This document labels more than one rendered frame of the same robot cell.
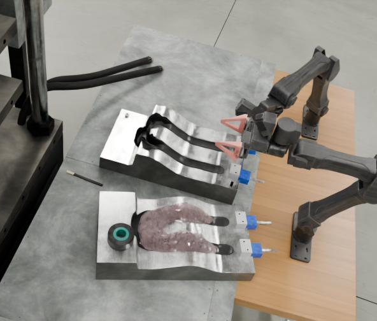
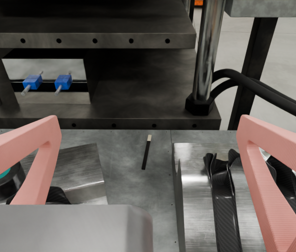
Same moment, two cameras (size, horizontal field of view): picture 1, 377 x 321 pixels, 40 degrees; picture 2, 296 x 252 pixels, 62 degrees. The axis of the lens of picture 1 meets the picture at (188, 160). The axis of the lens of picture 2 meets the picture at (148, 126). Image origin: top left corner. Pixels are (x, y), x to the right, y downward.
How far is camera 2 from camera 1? 1.51 m
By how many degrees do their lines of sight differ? 63
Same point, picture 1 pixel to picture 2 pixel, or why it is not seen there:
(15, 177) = (129, 110)
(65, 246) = not seen: hidden behind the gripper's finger
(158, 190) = (164, 243)
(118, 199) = (85, 163)
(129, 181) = (164, 197)
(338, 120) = not seen: outside the picture
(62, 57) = not seen: outside the picture
